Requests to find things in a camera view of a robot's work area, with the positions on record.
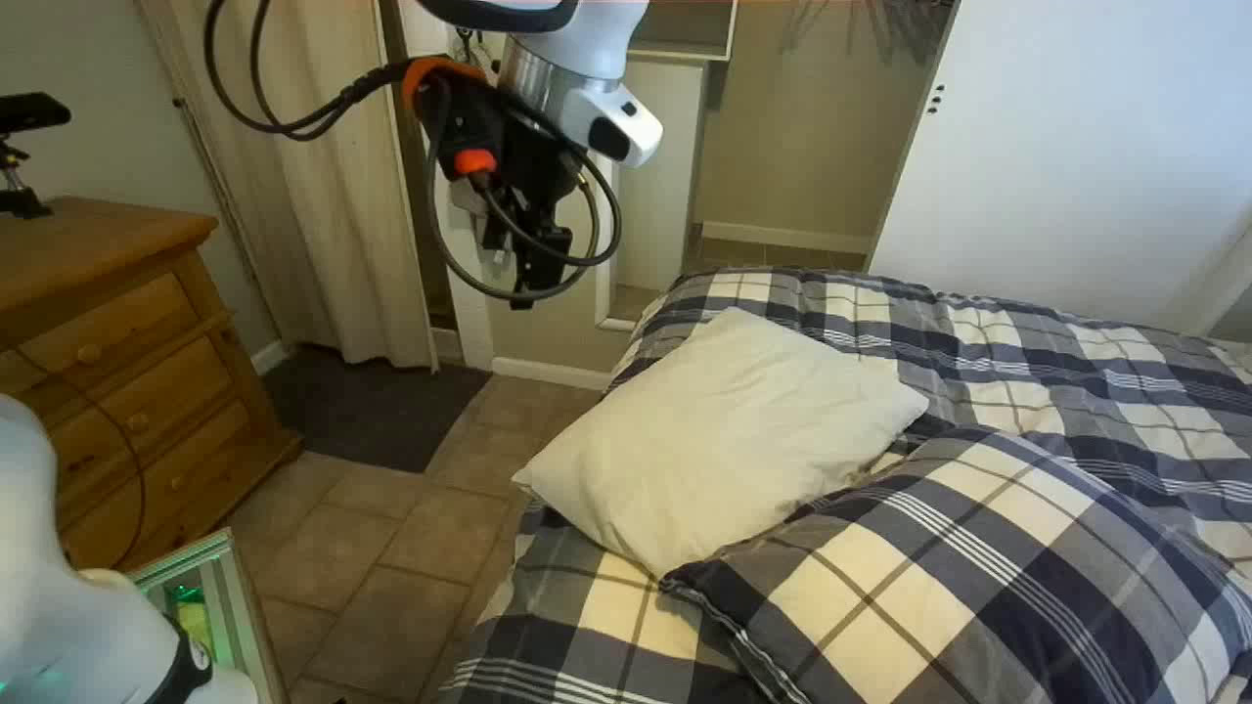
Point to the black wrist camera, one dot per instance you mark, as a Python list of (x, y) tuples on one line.
[(458, 123)]

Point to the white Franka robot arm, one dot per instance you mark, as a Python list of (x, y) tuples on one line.
[(589, 41)]

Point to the bed with plaid comforter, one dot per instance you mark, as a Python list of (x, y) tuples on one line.
[(1041, 364)]

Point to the white pillow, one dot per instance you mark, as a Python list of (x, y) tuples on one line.
[(717, 443)]

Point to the dark floor rug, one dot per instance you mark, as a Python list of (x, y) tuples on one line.
[(367, 403)]

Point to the aluminium robot base platform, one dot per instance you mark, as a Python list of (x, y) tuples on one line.
[(221, 587)]

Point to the white closet door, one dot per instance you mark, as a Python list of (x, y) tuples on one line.
[(1082, 144)]

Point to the black camera on tripod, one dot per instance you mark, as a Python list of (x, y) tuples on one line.
[(25, 117)]

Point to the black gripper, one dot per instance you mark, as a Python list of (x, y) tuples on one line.
[(534, 181)]

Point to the large checked black pillow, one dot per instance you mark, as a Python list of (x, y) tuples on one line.
[(993, 587)]

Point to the wooden dresser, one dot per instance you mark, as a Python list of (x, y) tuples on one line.
[(121, 355)]

